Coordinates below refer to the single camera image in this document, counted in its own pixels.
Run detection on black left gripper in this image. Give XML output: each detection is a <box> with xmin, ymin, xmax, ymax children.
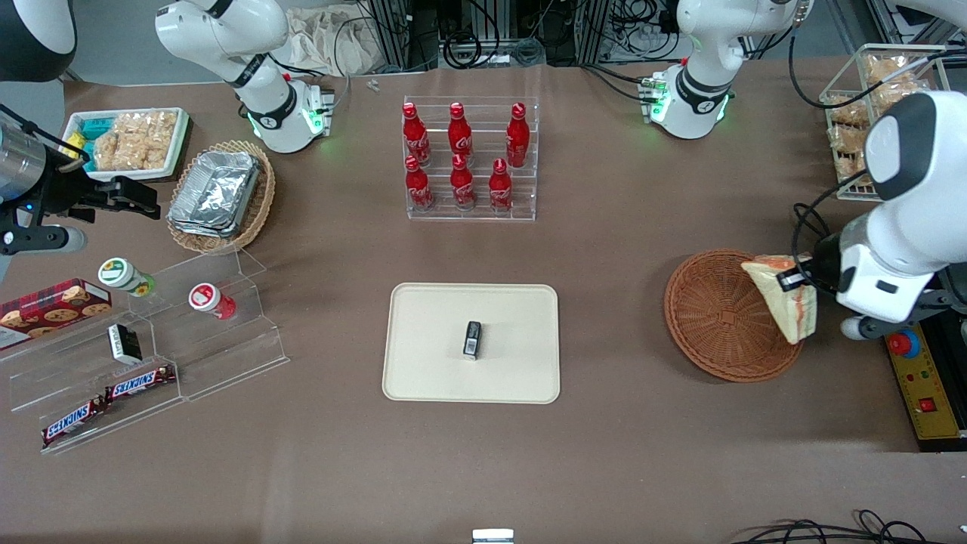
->
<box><xmin>777</xmin><ymin>233</ymin><xmax>845</xmax><ymax>295</ymax></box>

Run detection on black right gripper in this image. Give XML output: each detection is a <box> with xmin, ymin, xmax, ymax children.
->
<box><xmin>32</xmin><ymin>171</ymin><xmax>162</xmax><ymax>224</ymax></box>

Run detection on triangle sandwich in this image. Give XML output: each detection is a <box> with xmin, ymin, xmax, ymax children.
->
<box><xmin>740</xmin><ymin>255</ymin><xmax>819</xmax><ymax>345</ymax></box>

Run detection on white rectangular snack tray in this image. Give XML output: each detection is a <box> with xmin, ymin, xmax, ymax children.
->
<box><xmin>63</xmin><ymin>107</ymin><xmax>191</xmax><ymax>184</ymax></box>

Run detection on round brown wicker basket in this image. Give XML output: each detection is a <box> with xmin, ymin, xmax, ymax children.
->
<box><xmin>663</xmin><ymin>249</ymin><xmax>806</xmax><ymax>383</ymax></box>

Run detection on oval light wicker basket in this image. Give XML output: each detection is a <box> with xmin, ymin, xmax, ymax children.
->
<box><xmin>166</xmin><ymin>140</ymin><xmax>277</xmax><ymax>255</ymax></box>

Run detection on beige rectangular serving tray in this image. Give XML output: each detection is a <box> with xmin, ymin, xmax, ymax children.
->
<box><xmin>382</xmin><ymin>283</ymin><xmax>561</xmax><ymax>405</ymax></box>

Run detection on clear bag of rice crackers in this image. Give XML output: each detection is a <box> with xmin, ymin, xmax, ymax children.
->
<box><xmin>92</xmin><ymin>125</ymin><xmax>141</xmax><ymax>172</ymax></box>
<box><xmin>113</xmin><ymin>110</ymin><xmax>178</xmax><ymax>168</ymax></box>

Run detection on stack of foil trays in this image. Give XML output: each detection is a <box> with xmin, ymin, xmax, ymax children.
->
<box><xmin>168</xmin><ymin>151</ymin><xmax>262</xmax><ymax>240</ymax></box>

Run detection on green lid snack cup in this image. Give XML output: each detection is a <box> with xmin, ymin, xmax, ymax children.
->
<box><xmin>97</xmin><ymin>257</ymin><xmax>156</xmax><ymax>298</ymax></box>

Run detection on red lid snack cup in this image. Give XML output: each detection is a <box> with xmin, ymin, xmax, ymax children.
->
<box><xmin>188</xmin><ymin>282</ymin><xmax>237</xmax><ymax>320</ymax></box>

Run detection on clear bag of fried snacks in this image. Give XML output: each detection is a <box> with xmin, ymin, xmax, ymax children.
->
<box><xmin>826</xmin><ymin>94</ymin><xmax>870</xmax><ymax>131</ymax></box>
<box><xmin>830</xmin><ymin>127</ymin><xmax>870</xmax><ymax>181</ymax></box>
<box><xmin>865</xmin><ymin>53</ymin><xmax>936</xmax><ymax>108</ymax></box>

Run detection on red cookie box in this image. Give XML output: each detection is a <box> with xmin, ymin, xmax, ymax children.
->
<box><xmin>0</xmin><ymin>278</ymin><xmax>113</xmax><ymax>351</ymax></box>

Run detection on small black and white box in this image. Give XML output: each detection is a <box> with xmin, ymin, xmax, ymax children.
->
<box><xmin>107</xmin><ymin>323</ymin><xmax>144</xmax><ymax>366</ymax></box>

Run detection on clear acrylic step shelf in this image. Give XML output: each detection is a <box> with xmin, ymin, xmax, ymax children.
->
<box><xmin>0</xmin><ymin>249</ymin><xmax>290</xmax><ymax>456</ymax></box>

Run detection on snickers chocolate bar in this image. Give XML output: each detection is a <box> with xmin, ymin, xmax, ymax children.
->
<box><xmin>41</xmin><ymin>396</ymin><xmax>107</xmax><ymax>447</ymax></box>
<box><xmin>103</xmin><ymin>365</ymin><xmax>177</xmax><ymax>402</ymax></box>

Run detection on yellow emergency stop box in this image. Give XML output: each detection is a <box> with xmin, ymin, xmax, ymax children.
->
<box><xmin>882</xmin><ymin>323</ymin><xmax>967</xmax><ymax>443</ymax></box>

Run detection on crumpled white plastic bag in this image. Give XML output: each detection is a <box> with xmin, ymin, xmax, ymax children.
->
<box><xmin>281</xmin><ymin>6</ymin><xmax>382</xmax><ymax>76</ymax></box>

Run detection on red cola bottle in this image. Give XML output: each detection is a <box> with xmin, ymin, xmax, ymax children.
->
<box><xmin>488</xmin><ymin>158</ymin><xmax>514</xmax><ymax>214</ymax></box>
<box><xmin>402</xmin><ymin>102</ymin><xmax>431</xmax><ymax>167</ymax></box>
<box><xmin>450</xmin><ymin>154</ymin><xmax>477</xmax><ymax>211</ymax></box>
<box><xmin>404</xmin><ymin>155</ymin><xmax>435</xmax><ymax>212</ymax></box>
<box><xmin>505</xmin><ymin>102</ymin><xmax>531</xmax><ymax>168</ymax></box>
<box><xmin>447</xmin><ymin>102</ymin><xmax>474</xmax><ymax>163</ymax></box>

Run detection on clear acrylic bottle rack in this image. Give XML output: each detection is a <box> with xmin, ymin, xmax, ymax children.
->
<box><xmin>403</xmin><ymin>96</ymin><xmax>539</xmax><ymax>222</ymax></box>

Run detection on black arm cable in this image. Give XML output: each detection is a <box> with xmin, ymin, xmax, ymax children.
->
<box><xmin>788</xmin><ymin>45</ymin><xmax>967</xmax><ymax>261</ymax></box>

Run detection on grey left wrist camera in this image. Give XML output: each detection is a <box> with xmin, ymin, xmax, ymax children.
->
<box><xmin>841</xmin><ymin>314</ymin><xmax>909</xmax><ymax>342</ymax></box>

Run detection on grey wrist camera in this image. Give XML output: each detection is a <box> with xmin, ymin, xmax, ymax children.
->
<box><xmin>841</xmin><ymin>314</ymin><xmax>909</xmax><ymax>342</ymax></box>
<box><xmin>0</xmin><ymin>225</ymin><xmax>88</xmax><ymax>255</ymax></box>

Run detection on white wire basket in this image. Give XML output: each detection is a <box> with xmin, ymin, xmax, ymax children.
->
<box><xmin>819</xmin><ymin>43</ymin><xmax>953</xmax><ymax>202</ymax></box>

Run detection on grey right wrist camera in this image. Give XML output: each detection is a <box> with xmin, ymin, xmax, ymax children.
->
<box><xmin>0</xmin><ymin>225</ymin><xmax>88</xmax><ymax>255</ymax></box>

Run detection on black floor cables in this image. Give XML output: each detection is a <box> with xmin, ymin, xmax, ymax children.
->
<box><xmin>731</xmin><ymin>509</ymin><xmax>949</xmax><ymax>544</ymax></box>

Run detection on black base cables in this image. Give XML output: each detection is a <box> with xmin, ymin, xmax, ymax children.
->
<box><xmin>580</xmin><ymin>62</ymin><xmax>660</xmax><ymax>104</ymax></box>

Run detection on aluminium frame rack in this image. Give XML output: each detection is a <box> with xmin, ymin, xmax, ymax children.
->
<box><xmin>355</xmin><ymin>0</ymin><xmax>681</xmax><ymax>70</ymax></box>

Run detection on coiled black cable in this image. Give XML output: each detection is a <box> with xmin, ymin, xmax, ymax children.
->
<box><xmin>441</xmin><ymin>30</ymin><xmax>484</xmax><ymax>70</ymax></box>

